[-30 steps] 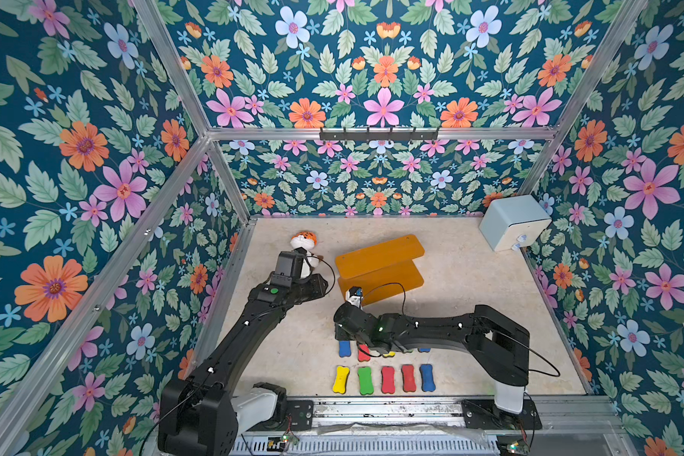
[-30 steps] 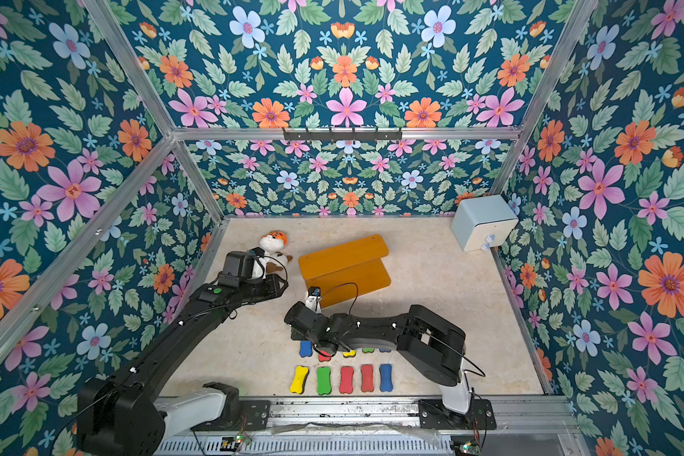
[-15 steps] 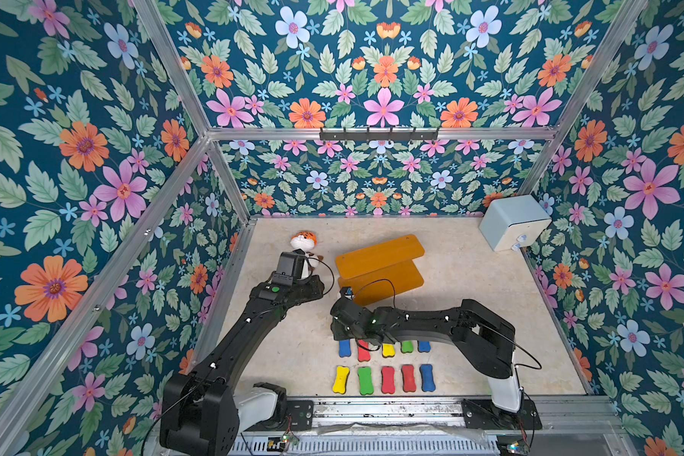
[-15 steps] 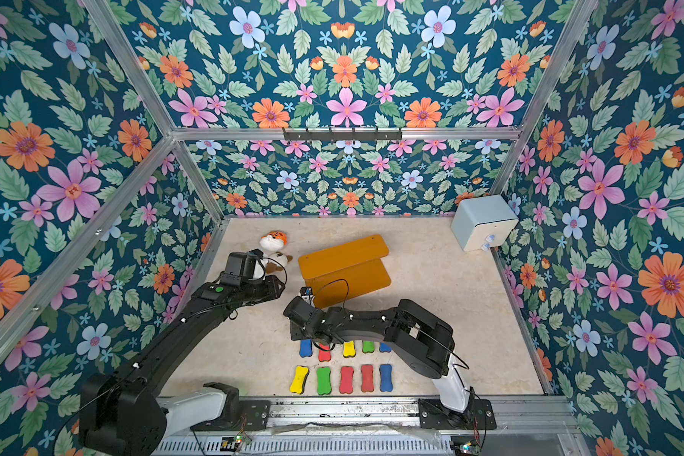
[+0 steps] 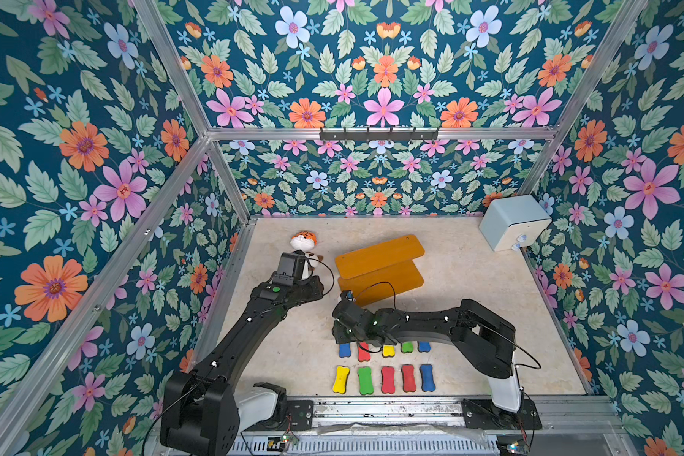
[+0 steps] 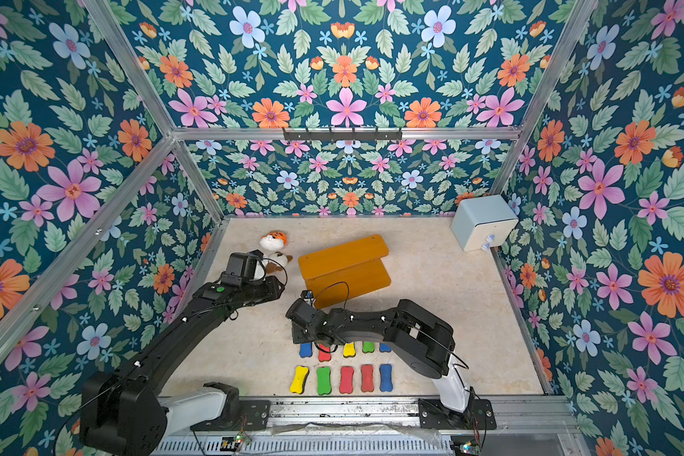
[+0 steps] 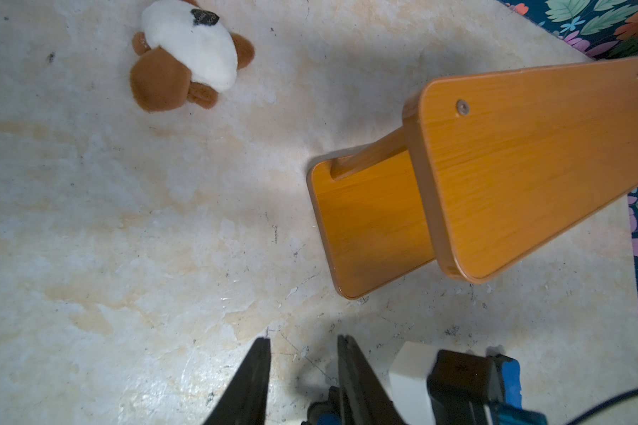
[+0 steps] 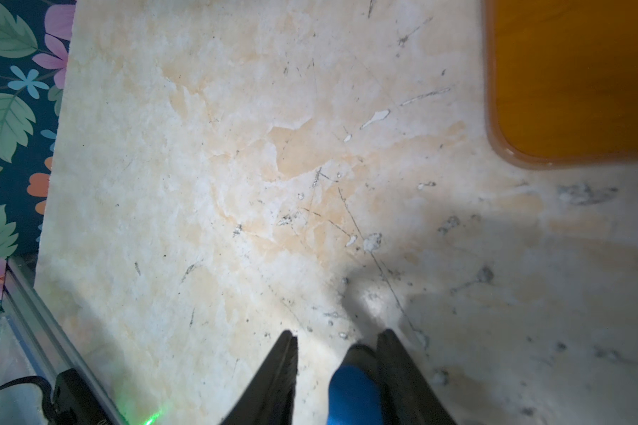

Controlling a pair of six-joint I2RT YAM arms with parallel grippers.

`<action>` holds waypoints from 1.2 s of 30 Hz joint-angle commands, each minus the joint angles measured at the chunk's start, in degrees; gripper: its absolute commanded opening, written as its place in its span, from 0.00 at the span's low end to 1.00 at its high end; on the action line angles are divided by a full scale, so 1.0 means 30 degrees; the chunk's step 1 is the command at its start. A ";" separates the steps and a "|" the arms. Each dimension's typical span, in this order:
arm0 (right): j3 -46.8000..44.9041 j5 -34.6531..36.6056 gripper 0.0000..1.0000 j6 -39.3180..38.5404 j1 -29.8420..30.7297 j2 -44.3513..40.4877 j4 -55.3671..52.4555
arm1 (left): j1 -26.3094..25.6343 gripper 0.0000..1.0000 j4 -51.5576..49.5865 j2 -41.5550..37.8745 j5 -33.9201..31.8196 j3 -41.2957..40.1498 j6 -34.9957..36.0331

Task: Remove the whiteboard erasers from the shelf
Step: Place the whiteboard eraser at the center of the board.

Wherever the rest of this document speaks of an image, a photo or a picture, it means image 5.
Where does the red eraser shelf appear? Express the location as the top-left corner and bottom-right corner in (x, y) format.
(357, 344), (372, 362)

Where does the yellow eraser shelf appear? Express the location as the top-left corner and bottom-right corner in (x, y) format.
(382, 345), (396, 358)
(332, 366), (351, 394)

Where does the red eraser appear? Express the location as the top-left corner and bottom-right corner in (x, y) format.
(381, 366), (396, 394)
(401, 364), (417, 393)

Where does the blue eraser shelf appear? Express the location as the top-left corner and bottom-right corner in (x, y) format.
(419, 364), (436, 393)

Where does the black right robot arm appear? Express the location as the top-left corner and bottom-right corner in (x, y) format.
(332, 296), (523, 413)

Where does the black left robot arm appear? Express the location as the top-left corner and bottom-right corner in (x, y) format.
(159, 275), (324, 455)

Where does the brown white plush dog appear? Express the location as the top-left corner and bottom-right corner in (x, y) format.
(306, 252), (323, 270)

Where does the white orange plush toy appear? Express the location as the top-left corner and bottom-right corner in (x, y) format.
(290, 231), (318, 254)

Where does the small green circuit board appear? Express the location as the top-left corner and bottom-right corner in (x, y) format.
(264, 434), (299, 453)

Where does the right small circuit board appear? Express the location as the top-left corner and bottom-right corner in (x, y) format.
(497, 441), (530, 456)

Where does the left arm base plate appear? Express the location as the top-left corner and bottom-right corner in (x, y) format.
(247, 400), (315, 431)

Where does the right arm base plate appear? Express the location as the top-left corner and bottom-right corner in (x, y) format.
(461, 398), (543, 431)

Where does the black hook rail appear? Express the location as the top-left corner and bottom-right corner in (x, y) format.
(318, 127), (440, 143)

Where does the pale blue wall box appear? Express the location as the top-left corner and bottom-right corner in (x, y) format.
(479, 195), (552, 252)

